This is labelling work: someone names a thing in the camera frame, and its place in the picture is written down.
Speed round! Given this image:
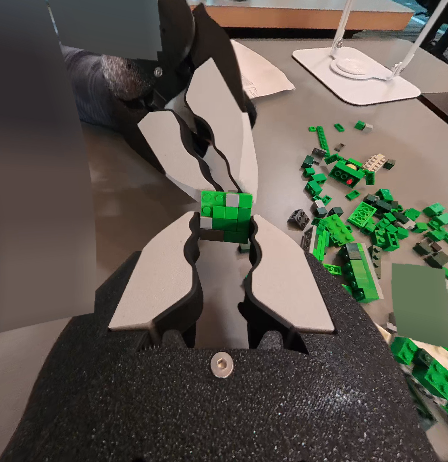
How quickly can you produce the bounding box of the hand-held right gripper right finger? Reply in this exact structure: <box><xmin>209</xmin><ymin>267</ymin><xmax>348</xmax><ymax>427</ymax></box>
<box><xmin>238</xmin><ymin>214</ymin><xmax>336</xmax><ymax>336</ymax></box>

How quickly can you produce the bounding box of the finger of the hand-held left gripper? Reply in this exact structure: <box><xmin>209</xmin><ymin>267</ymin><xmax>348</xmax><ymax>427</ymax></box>
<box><xmin>184</xmin><ymin>56</ymin><xmax>260</xmax><ymax>198</ymax></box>
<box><xmin>137</xmin><ymin>109</ymin><xmax>225</xmax><ymax>202</ymax></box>

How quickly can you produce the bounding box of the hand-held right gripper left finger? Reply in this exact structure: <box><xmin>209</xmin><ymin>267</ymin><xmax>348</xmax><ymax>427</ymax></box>
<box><xmin>108</xmin><ymin>211</ymin><xmax>204</xmax><ymax>340</ymax></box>

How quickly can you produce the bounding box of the green brick assembly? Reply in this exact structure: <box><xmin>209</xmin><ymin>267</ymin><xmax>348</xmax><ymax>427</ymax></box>
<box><xmin>199</xmin><ymin>191</ymin><xmax>253</xmax><ymax>244</ymax></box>

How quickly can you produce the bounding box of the person's left forearm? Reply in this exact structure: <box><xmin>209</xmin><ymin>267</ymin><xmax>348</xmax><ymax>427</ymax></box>
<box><xmin>61</xmin><ymin>45</ymin><xmax>120</xmax><ymax>127</ymax></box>

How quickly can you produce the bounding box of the grey desk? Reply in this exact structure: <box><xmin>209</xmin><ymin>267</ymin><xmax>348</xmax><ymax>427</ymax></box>
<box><xmin>0</xmin><ymin>38</ymin><xmax>448</xmax><ymax>462</ymax></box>

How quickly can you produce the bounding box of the white desk stand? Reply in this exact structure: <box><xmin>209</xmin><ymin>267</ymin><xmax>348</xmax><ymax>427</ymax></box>
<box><xmin>292</xmin><ymin>0</ymin><xmax>448</xmax><ymax>106</ymax></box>

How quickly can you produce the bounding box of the grey and green brick block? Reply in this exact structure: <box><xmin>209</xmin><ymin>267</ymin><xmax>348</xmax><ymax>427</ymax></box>
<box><xmin>302</xmin><ymin>217</ymin><xmax>355</xmax><ymax>260</ymax></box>

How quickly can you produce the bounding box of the white paper sheet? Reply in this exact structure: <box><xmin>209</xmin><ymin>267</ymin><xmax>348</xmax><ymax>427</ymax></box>
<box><xmin>229</xmin><ymin>39</ymin><xmax>296</xmax><ymax>100</ymax></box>

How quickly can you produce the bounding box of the dark grey small brick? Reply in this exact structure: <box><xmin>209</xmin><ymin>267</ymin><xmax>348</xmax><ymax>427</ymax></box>
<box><xmin>287</xmin><ymin>209</ymin><xmax>311</xmax><ymax>230</ymax></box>

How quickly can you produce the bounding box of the wooden table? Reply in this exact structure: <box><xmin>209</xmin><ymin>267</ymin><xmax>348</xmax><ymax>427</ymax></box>
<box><xmin>188</xmin><ymin>0</ymin><xmax>415</xmax><ymax>37</ymax></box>

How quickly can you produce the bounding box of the long green plate brick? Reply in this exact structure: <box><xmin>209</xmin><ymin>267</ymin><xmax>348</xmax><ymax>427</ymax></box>
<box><xmin>308</xmin><ymin>126</ymin><xmax>331</xmax><ymax>156</ymax></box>

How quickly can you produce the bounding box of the pile of green toy bricks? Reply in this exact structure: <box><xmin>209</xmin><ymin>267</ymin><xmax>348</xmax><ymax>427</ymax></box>
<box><xmin>287</xmin><ymin>121</ymin><xmax>448</xmax><ymax>434</ymax></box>

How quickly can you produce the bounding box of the hollow green brick red piece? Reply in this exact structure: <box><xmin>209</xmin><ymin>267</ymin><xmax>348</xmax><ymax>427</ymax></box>
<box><xmin>329</xmin><ymin>159</ymin><xmax>365</xmax><ymax>188</ymax></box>

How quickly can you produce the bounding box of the white grille brick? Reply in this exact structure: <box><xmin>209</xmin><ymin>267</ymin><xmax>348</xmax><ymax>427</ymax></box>
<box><xmin>362</xmin><ymin>153</ymin><xmax>387</xmax><ymax>171</ymax></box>

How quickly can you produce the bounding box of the green stacked brick wall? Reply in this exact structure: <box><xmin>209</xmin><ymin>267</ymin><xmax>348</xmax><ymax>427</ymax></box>
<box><xmin>340</xmin><ymin>243</ymin><xmax>383</xmax><ymax>303</ymax></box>

